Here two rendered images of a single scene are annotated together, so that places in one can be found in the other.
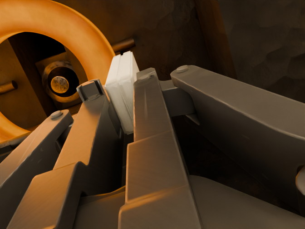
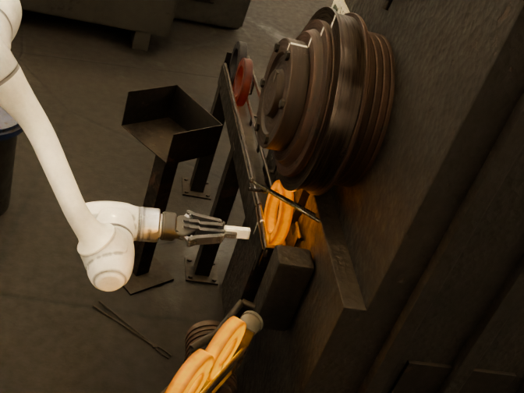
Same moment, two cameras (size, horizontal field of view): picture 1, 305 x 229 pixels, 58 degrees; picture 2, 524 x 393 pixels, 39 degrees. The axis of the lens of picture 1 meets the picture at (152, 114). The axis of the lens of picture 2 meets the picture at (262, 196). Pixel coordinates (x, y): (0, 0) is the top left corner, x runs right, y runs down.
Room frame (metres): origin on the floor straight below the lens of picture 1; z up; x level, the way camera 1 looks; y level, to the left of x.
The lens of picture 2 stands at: (-0.39, -1.49, 1.95)
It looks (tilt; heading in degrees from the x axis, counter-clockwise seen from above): 34 degrees down; 68
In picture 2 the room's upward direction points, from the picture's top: 20 degrees clockwise
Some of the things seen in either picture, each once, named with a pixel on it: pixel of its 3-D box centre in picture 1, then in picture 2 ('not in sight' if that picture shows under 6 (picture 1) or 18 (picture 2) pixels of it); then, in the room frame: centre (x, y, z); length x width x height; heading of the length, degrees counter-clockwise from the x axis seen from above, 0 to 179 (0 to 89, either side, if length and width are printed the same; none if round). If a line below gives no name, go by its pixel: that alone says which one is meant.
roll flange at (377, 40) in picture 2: not in sight; (346, 107); (0.38, 0.10, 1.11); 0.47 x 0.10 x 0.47; 86
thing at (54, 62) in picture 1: (84, 65); not in sight; (0.55, 0.09, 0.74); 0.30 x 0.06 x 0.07; 176
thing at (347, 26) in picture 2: not in sight; (316, 101); (0.30, 0.11, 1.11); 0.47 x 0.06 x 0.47; 86
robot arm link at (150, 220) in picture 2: not in sight; (150, 224); (-0.06, 0.02, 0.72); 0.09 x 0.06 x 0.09; 86
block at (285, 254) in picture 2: (258, 75); (282, 288); (0.29, -0.13, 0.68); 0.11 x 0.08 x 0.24; 176
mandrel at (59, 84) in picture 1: (74, 73); not in sight; (0.46, 0.10, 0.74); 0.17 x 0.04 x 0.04; 176
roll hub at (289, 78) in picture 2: not in sight; (280, 94); (0.20, 0.12, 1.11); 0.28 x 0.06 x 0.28; 86
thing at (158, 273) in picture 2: not in sight; (154, 193); (0.07, 0.65, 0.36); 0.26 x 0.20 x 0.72; 121
